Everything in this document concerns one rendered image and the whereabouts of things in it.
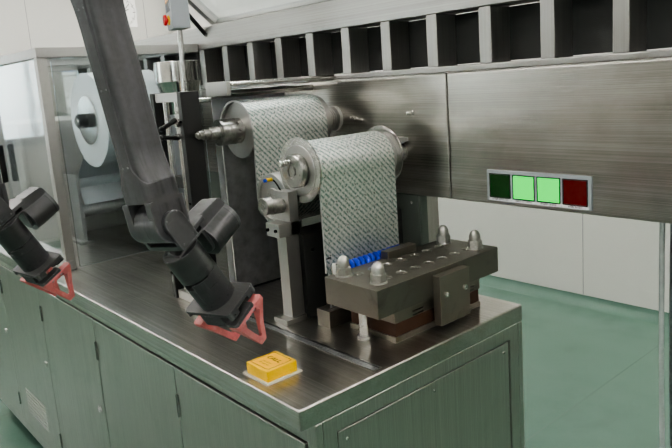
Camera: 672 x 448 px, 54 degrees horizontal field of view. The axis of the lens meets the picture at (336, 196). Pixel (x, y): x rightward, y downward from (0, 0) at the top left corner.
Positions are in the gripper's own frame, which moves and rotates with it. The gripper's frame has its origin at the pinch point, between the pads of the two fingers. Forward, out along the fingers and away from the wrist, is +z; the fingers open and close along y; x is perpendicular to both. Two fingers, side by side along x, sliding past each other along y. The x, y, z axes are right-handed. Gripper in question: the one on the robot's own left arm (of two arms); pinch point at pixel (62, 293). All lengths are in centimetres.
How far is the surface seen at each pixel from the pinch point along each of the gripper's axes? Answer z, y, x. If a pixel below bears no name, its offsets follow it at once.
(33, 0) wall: 16, 489, -293
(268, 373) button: 17.8, -45.0, -5.6
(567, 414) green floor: 184, -37, -112
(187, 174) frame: 0.1, -0.9, -39.9
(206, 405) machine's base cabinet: 33.3, -19.8, -1.9
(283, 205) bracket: 8.1, -27.9, -40.3
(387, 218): 25, -40, -57
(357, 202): 16, -38, -51
